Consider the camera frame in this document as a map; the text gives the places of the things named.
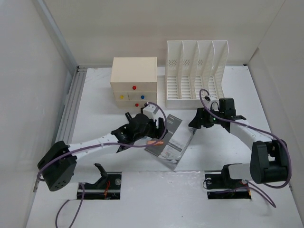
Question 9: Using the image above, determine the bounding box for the grey setup guide booklet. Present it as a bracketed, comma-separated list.
[145, 114, 196, 171]

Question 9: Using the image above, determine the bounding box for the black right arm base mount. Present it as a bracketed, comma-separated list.
[203, 164, 251, 200]

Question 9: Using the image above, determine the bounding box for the cream drawer cabinet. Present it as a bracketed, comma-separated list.
[110, 57, 158, 109]

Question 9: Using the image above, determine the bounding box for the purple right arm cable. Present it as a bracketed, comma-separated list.
[199, 88, 292, 209]

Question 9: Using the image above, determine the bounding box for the aluminium frame rail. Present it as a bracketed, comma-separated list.
[33, 0, 86, 192]

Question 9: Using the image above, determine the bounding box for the white file organizer rack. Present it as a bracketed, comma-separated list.
[165, 40, 229, 109]

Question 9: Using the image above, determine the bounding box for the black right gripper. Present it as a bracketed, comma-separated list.
[188, 106, 224, 129]

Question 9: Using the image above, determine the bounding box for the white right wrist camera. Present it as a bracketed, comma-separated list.
[204, 95, 219, 111]

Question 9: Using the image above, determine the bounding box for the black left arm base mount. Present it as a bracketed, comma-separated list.
[76, 163, 122, 200]

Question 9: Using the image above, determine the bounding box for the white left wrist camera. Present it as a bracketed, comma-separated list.
[142, 102, 159, 120]

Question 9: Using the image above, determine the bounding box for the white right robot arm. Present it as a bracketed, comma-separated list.
[189, 96, 291, 188]

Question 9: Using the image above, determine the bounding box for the orange transparent cap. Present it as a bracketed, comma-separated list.
[147, 140, 164, 146]

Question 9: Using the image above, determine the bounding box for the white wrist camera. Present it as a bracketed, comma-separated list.
[204, 95, 219, 111]
[142, 102, 159, 120]

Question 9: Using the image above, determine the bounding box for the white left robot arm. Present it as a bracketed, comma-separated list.
[37, 113, 167, 191]

